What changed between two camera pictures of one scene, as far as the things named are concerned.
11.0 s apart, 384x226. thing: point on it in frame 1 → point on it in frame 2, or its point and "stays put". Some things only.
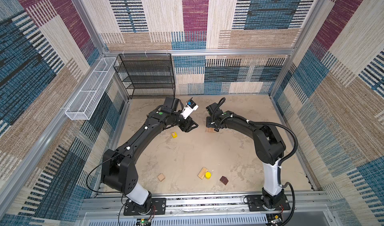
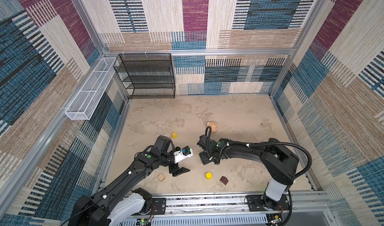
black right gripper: (208, 122) → (204, 159)
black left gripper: (187, 125) → (175, 167)
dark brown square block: (224, 180) stays put
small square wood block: (161, 177) stays put
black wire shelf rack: (148, 75) stays put
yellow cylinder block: (208, 175) stays put
